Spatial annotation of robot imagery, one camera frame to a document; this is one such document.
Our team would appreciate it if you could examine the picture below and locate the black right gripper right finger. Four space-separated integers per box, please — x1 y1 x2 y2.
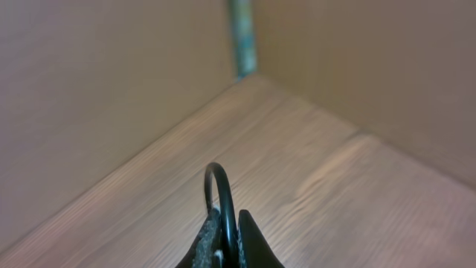
238 209 284 268

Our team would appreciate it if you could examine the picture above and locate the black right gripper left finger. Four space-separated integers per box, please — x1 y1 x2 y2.
176 208 223 268

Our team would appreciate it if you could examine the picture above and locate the thin black cable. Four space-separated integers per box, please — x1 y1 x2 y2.
203 162 239 268

